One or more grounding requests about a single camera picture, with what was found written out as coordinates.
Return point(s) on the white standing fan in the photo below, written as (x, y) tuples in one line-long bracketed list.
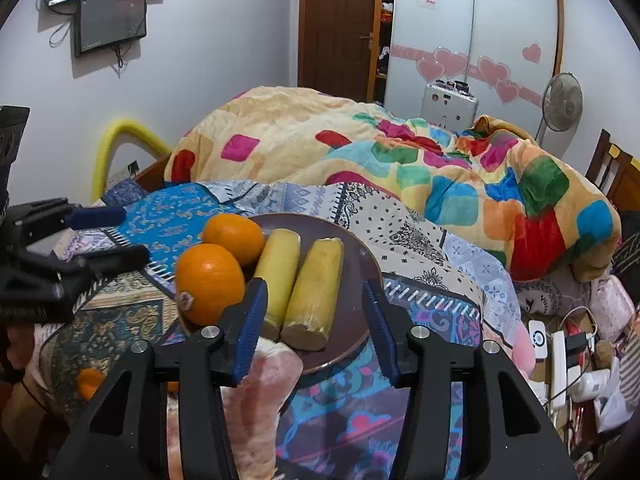
[(562, 100)]

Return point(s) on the brown wooden bed frame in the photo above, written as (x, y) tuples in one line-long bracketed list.
[(150, 172)]

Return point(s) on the white floral cloth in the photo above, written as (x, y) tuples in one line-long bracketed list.
[(545, 297)]

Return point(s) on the pink plush toy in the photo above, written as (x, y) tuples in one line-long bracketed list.
[(522, 350)]

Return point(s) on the open clothes shelf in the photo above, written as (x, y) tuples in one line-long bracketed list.
[(384, 35)]

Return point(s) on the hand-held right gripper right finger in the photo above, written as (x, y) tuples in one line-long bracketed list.
[(378, 327)]

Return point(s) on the brown round plate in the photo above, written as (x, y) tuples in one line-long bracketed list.
[(357, 270)]

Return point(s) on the white device with round dial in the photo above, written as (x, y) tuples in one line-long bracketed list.
[(539, 341)]

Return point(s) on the colourful checked blanket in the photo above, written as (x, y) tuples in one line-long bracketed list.
[(300, 130)]

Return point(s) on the white power strip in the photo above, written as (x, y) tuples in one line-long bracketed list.
[(558, 370)]

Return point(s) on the silver metal case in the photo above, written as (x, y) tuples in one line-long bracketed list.
[(445, 107)]

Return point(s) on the white wardrobe with pink hearts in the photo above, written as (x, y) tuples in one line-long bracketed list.
[(500, 20)]

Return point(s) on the group of small jars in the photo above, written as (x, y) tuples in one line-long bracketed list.
[(452, 86)]

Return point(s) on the yellow foam bed rail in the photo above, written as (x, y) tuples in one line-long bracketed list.
[(107, 145)]

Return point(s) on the pink fluffy blanket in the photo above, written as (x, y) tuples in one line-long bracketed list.
[(260, 385)]

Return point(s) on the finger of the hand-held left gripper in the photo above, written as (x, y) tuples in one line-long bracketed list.
[(97, 216), (117, 259)]

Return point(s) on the pink pillow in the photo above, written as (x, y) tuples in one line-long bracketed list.
[(615, 305)]

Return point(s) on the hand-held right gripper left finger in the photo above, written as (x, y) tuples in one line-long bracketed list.
[(251, 332)]

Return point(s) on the blue patterned bedsheet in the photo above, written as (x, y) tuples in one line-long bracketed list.
[(400, 240)]

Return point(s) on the large orange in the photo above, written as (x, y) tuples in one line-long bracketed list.
[(233, 237), (210, 285)]

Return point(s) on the small black wall monitor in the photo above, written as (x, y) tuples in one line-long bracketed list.
[(110, 22)]

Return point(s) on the dark wooden chair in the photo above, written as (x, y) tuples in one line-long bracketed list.
[(600, 160)]

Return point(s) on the white plastic bottle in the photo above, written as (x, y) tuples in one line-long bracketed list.
[(592, 385)]

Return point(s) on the brown wooden door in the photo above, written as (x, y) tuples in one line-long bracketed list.
[(335, 20)]

